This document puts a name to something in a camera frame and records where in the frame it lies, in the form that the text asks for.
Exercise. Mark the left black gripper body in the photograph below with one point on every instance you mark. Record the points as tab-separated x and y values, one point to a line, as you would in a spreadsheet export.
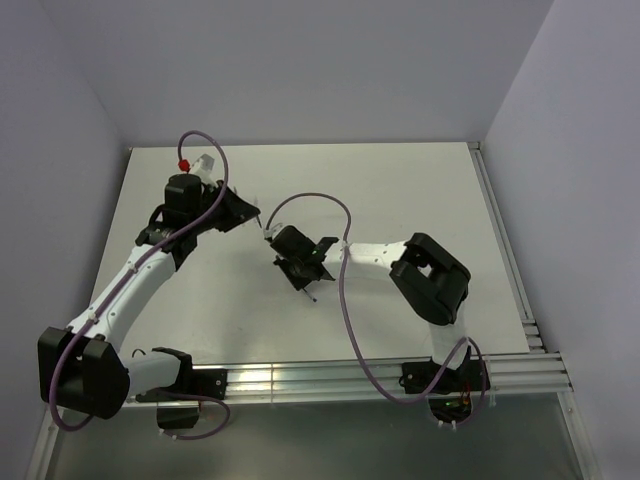
225	216

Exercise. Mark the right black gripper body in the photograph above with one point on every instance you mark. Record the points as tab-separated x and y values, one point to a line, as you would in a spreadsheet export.
293	273

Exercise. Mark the blue pen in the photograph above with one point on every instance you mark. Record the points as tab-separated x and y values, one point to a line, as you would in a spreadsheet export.
309	295

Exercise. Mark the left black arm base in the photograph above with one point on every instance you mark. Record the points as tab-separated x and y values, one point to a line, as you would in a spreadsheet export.
203	386

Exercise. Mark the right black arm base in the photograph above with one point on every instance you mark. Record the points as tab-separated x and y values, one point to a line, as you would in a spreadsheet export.
457	395

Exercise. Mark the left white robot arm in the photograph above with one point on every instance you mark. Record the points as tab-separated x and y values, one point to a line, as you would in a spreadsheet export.
79	366

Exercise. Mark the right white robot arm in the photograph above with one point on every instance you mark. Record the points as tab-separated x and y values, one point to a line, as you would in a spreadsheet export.
430	279

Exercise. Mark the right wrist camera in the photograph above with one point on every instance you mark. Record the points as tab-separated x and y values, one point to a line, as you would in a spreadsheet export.
270	233

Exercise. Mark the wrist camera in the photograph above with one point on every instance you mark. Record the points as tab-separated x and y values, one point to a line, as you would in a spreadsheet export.
202	167
270	233

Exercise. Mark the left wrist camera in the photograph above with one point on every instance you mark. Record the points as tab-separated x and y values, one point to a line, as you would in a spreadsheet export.
202	167

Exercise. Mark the aluminium mounting rail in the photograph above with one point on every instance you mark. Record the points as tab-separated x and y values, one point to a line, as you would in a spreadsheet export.
347	381

